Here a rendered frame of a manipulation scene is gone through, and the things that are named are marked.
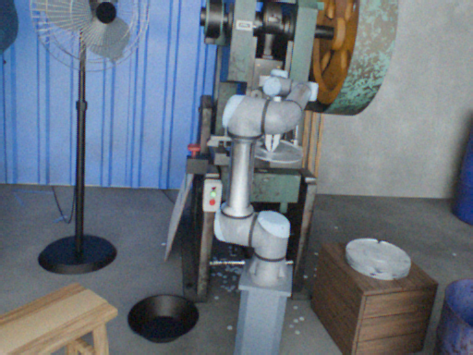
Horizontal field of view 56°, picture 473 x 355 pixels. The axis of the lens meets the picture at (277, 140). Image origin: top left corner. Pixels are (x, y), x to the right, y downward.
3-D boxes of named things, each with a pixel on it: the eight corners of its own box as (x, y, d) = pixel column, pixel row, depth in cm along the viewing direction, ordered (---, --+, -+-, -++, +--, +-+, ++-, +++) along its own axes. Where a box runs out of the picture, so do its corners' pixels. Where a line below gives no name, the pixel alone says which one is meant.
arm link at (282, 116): (300, 111, 138) (320, 76, 183) (266, 105, 140) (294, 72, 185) (296, 145, 143) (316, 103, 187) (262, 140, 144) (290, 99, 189)
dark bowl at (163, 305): (200, 351, 184) (200, 336, 182) (123, 356, 176) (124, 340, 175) (196, 306, 212) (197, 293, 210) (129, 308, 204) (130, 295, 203)
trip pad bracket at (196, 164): (205, 198, 207) (209, 157, 203) (184, 197, 205) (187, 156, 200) (204, 192, 213) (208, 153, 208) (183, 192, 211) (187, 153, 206)
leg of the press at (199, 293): (207, 302, 216) (225, 122, 194) (183, 303, 213) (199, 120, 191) (197, 220, 302) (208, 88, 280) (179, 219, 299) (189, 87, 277)
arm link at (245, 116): (249, 254, 156) (266, 103, 140) (210, 245, 159) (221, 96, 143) (258, 238, 168) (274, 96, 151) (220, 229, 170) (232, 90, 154)
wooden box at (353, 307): (422, 351, 201) (439, 283, 193) (349, 364, 187) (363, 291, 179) (374, 299, 237) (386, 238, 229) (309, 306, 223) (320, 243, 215)
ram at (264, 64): (278, 119, 219) (286, 58, 212) (248, 116, 215) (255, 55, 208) (271, 112, 235) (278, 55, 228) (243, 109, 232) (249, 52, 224)
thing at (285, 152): (236, 153, 193) (236, 152, 192) (246, 133, 220) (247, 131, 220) (300, 168, 192) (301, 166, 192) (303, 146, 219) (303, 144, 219)
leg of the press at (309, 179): (311, 299, 229) (340, 130, 207) (290, 300, 226) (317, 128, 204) (272, 221, 315) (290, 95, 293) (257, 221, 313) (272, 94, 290)
